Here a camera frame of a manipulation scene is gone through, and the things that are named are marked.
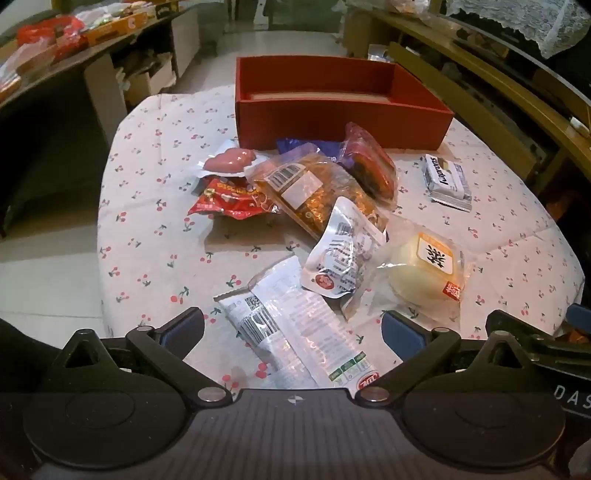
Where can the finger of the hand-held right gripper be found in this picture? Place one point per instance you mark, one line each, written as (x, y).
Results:
(517, 325)
(579, 316)

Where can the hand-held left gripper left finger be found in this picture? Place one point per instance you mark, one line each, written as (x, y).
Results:
(182, 328)

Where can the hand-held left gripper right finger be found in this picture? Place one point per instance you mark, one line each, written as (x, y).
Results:
(402, 336)

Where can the yellow cake clear packet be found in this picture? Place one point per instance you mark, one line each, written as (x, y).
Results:
(420, 272)

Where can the silver-white snack packet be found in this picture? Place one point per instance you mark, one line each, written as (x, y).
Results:
(341, 258)

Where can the long white clear packet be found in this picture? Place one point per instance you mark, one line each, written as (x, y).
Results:
(295, 332)

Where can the red candy packet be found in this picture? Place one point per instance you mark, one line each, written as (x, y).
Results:
(226, 198)

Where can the orange-brown snack packet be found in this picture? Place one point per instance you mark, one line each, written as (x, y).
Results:
(318, 203)

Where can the white wafer bar packet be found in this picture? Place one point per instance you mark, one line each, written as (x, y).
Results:
(445, 180)

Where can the red clear cake packet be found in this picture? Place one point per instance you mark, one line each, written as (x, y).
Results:
(369, 166)

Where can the pink sausage packet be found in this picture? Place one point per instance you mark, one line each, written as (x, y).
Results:
(228, 159)

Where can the blue wafer biscuit packet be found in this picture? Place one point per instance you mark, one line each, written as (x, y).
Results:
(291, 145)

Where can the red cardboard box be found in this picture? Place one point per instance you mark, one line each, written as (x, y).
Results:
(323, 120)

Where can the cherry print tablecloth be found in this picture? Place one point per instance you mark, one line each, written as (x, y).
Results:
(152, 230)

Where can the wooden bench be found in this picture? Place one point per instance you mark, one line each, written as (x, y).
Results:
(508, 97)

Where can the dark desk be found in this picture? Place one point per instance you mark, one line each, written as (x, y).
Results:
(55, 120)

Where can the white lace cloth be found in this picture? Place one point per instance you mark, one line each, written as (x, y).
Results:
(517, 23)

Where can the orange flat box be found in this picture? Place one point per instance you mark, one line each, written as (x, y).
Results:
(115, 27)

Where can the red plastic bag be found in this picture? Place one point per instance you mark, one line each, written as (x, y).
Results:
(51, 37)

